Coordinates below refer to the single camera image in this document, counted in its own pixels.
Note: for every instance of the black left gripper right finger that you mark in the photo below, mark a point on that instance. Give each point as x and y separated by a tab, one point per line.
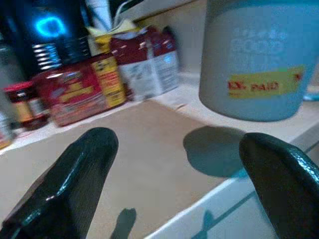
286	184

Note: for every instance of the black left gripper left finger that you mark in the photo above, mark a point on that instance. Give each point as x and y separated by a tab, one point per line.
62	189

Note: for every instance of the brown cardboard sheet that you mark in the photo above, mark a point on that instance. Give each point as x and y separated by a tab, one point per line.
139	159

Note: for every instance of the red lidded sauce jar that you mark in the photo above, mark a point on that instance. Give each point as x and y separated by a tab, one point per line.
25	104

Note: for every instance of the red yellow food packet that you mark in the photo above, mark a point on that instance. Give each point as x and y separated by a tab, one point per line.
79	92

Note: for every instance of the light blue mug yellow sticker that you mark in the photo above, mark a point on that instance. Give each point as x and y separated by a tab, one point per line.
251	62

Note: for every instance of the red white carton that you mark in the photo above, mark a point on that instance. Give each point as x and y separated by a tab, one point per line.
147	64

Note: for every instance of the black appliance blue light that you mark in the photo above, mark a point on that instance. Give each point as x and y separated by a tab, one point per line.
47	32

